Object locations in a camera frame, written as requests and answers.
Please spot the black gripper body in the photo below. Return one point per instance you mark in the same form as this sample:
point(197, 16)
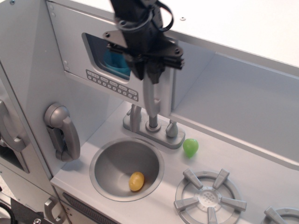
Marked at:
point(145, 41)

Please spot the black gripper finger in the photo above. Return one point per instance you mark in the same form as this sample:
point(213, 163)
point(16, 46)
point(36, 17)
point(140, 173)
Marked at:
point(154, 70)
point(136, 64)

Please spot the grey microwave door handle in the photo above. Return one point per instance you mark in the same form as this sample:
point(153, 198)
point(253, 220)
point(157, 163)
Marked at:
point(152, 104)

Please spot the white toy microwave door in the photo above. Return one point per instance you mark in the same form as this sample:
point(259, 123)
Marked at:
point(79, 26)

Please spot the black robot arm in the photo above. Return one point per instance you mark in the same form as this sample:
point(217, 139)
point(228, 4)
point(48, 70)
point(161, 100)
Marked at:
point(138, 11)

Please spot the blue plastic bowl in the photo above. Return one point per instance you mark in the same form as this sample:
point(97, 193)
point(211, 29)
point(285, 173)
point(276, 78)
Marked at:
point(116, 62)

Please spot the grey toy faucet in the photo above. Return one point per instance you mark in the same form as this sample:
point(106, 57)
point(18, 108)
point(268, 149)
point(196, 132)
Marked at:
point(165, 133)

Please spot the green plastic pear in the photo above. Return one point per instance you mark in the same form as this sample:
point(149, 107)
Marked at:
point(190, 147)

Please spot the white toy kitchen cabinet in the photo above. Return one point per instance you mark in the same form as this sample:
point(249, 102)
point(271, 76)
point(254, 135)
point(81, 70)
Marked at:
point(237, 95)

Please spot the grey toy telephone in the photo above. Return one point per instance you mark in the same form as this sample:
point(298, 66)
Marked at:
point(62, 132)

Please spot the round metal sink bowl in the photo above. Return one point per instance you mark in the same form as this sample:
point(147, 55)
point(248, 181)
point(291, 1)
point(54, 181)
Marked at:
point(115, 162)

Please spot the yellow plastic lemon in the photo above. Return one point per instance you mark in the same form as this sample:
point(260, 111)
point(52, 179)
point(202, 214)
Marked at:
point(136, 181)

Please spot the grey toy stove burner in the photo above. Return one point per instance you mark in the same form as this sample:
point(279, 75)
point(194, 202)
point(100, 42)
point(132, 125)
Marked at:
point(208, 197)

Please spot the grey fridge door handle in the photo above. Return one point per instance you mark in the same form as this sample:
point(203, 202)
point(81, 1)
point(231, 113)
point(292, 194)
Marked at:
point(8, 130)

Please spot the grey oven door handle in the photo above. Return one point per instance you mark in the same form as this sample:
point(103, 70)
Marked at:
point(53, 212)

